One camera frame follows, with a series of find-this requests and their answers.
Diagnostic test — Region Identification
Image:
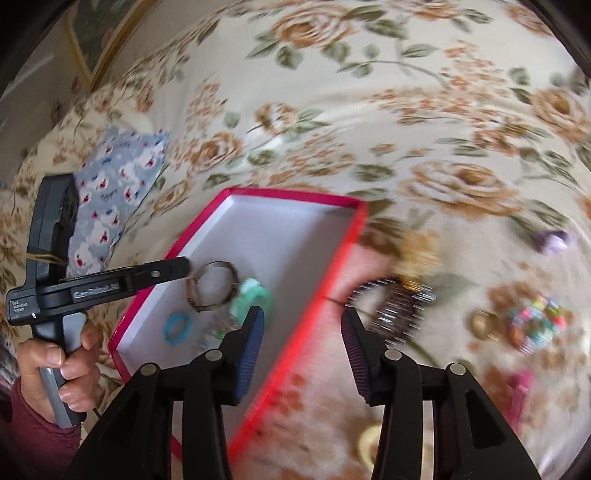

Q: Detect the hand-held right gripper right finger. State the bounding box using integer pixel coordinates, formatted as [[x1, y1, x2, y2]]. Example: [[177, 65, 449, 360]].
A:
[[340, 306, 544, 480]]

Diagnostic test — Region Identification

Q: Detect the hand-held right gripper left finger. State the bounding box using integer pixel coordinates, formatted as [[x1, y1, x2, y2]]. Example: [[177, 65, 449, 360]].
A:
[[69, 305, 266, 480]]

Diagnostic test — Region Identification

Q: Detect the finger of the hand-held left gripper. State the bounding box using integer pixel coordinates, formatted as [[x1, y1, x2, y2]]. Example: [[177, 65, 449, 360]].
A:
[[122, 257, 193, 296]]

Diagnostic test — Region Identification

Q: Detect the pink hair clip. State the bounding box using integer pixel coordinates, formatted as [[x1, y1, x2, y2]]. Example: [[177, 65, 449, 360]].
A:
[[505, 371, 536, 418], [201, 323, 232, 349]]

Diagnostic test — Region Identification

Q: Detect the blue hair ring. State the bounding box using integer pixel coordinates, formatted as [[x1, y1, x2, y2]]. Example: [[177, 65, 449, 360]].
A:
[[165, 312, 192, 344]]

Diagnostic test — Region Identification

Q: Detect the green hair tie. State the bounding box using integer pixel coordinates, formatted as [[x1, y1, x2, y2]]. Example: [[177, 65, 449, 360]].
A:
[[228, 277, 278, 324]]

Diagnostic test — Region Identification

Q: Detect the black bead bracelet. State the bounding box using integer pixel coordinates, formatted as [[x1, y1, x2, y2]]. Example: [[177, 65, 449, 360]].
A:
[[346, 274, 437, 344]]

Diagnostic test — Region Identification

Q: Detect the silver wrist watch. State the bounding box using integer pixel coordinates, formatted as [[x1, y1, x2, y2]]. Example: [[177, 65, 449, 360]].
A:
[[185, 261, 241, 312]]

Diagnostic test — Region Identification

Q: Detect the yellow hair ring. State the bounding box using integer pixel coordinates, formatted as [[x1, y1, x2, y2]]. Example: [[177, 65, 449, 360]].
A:
[[358, 425, 384, 467]]

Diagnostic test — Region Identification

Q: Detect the red cardboard box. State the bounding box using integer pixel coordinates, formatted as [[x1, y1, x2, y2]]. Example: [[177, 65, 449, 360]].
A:
[[108, 187, 370, 462]]

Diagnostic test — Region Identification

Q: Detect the yellow heart hair clip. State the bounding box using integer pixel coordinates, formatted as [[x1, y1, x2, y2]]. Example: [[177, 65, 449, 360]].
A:
[[399, 231, 441, 273]]

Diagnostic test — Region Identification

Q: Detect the colourful bead bracelet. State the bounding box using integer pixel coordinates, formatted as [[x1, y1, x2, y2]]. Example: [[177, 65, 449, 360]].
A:
[[505, 296, 568, 354]]

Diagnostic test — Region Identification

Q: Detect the purple hair tie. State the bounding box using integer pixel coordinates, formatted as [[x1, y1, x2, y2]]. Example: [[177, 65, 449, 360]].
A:
[[536, 230, 580, 257]]

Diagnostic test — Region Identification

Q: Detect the person's left forearm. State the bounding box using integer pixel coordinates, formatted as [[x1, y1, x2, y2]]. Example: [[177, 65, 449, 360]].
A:
[[0, 378, 84, 480]]

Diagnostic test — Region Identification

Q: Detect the person's left hand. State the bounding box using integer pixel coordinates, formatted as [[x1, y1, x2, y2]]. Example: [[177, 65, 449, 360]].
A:
[[17, 318, 105, 423]]

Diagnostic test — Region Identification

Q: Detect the floral fleece blanket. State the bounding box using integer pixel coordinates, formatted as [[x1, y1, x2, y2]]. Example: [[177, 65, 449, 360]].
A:
[[222, 198, 591, 480]]

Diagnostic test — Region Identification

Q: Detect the blue bear print pillow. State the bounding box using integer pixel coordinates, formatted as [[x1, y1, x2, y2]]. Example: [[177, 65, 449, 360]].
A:
[[69, 124, 171, 278]]

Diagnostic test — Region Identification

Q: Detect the gold framed picture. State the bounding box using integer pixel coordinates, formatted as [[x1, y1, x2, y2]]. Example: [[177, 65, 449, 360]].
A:
[[62, 0, 158, 93]]

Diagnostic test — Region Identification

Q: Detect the floral bed sheet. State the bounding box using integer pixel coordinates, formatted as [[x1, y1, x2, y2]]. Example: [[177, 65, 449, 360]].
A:
[[0, 0, 591, 480]]

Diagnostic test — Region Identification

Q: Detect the gold ring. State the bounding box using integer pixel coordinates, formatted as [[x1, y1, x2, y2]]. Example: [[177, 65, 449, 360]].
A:
[[471, 310, 502, 340]]

